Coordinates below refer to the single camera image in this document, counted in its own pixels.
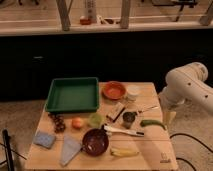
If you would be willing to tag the light blue towel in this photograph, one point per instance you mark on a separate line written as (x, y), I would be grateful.
(70, 148)

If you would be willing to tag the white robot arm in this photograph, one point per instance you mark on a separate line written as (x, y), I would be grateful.
(185, 82)

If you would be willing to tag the green plastic tray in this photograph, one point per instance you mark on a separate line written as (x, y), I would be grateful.
(67, 95)

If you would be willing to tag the orange bowl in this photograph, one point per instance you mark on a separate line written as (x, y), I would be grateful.
(114, 90)

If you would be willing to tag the small cardboard box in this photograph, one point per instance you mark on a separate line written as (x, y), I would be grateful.
(116, 109)

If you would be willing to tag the white cup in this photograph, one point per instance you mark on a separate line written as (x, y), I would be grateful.
(133, 92)

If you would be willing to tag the green cup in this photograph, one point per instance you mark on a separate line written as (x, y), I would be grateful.
(95, 120)

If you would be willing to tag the dark metal cup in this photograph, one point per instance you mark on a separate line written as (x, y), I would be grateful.
(128, 119)

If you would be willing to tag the metal spoon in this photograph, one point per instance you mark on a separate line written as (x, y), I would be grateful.
(147, 109)

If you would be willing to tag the dark brown bowl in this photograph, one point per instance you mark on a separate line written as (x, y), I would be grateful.
(95, 142)

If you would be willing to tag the dark grape bunch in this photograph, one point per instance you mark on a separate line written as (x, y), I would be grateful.
(58, 121)

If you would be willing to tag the yellow banana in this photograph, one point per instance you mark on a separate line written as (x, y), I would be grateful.
(122, 152)

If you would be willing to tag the red object on shelf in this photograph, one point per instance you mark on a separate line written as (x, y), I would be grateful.
(84, 21)

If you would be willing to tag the blue sponge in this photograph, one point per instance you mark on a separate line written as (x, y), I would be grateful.
(44, 139)

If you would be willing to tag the black stand left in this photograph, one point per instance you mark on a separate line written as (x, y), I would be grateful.
(8, 151)

